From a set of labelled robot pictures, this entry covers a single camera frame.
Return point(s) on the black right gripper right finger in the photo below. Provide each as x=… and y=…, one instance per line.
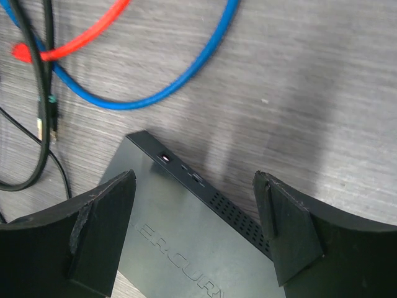
x=322, y=251

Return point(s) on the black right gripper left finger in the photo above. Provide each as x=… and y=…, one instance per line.
x=71, y=249

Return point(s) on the black network switch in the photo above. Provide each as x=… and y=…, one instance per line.
x=185, y=238

